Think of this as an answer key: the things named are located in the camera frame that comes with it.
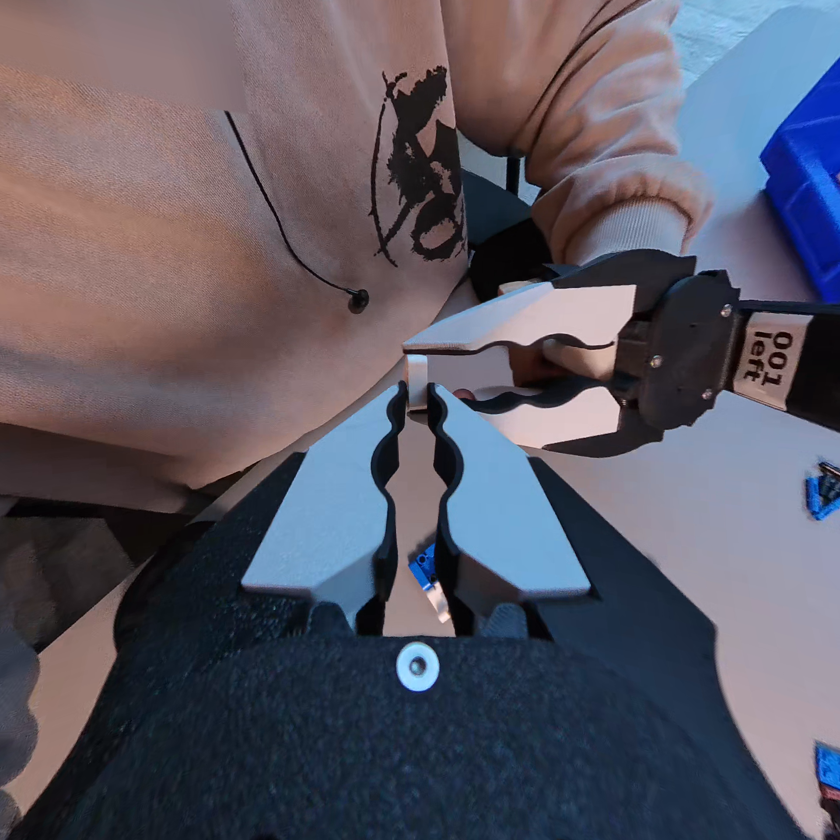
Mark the black textured armrest pad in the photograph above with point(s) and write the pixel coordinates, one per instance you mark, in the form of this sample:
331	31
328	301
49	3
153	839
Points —
508	262

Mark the small white lego beam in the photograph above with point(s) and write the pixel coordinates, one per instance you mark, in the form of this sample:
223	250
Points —
416	380

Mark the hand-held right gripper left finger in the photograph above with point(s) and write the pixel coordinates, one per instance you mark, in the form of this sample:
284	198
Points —
321	525

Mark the blue and white lego assembly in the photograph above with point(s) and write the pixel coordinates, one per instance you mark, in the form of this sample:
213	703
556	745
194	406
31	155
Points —
423	571

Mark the pile of blue black lego pins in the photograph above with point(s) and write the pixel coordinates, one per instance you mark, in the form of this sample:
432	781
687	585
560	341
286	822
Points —
823	492

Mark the tagged blue plastic bin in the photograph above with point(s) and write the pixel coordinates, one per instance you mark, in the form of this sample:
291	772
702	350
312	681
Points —
807	184

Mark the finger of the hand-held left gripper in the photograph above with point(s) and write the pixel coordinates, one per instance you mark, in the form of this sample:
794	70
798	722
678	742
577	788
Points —
571	417
551	315

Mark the person's left forearm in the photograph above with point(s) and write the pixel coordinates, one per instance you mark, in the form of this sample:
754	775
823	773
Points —
590	131

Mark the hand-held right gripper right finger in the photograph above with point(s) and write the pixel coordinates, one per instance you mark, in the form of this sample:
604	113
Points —
518	531

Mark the pile of mixed lego pieces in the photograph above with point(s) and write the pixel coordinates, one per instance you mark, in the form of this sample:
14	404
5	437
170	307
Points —
828	768

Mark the black office chair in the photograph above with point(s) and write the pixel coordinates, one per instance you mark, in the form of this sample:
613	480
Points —
492	197

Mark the person's left hand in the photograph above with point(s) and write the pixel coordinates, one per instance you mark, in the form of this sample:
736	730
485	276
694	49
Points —
571	364

